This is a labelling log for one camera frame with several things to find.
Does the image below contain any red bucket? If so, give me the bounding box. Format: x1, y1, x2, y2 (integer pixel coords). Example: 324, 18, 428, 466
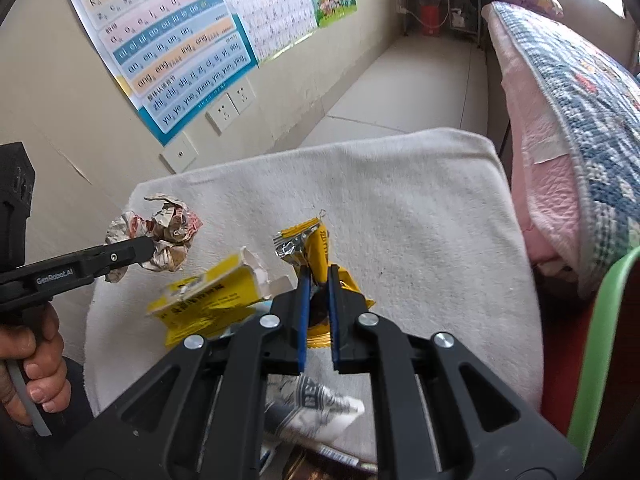
419, 4, 442, 36

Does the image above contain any person's left hand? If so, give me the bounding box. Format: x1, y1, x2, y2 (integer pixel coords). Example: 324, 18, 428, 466
0, 305, 68, 426

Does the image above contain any white pink chart poster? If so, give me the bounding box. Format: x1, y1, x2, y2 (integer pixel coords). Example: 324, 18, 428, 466
215, 0, 321, 63

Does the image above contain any paper ball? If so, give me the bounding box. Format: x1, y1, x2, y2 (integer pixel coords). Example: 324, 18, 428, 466
104, 194, 203, 283

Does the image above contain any pink quilted blanket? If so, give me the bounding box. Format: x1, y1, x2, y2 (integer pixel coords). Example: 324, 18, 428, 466
492, 10, 591, 281

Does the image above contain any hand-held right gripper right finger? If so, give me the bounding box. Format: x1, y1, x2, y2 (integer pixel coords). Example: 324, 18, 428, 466
327, 264, 586, 480

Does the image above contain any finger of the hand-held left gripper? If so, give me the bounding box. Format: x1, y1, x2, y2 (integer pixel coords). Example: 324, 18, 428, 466
92, 235, 160, 282

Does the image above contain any yellow foil wrapper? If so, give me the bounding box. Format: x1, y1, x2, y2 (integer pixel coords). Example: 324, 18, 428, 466
272, 217, 376, 350

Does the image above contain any white wall socket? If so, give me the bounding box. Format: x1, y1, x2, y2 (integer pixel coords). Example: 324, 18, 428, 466
206, 95, 239, 135
227, 81, 257, 115

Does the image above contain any blue letter wall poster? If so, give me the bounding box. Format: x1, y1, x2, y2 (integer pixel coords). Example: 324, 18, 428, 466
60, 0, 261, 148

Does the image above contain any bed with patterned quilt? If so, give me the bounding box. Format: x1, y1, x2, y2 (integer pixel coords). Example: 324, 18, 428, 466
487, 0, 640, 301

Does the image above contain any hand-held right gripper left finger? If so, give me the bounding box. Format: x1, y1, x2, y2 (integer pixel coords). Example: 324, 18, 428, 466
47, 265, 311, 480

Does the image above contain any yellow torn box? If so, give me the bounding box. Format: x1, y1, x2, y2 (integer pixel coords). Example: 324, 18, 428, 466
145, 246, 296, 350

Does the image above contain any red basin with green rim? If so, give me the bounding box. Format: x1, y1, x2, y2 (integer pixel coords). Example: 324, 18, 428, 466
542, 246, 640, 453

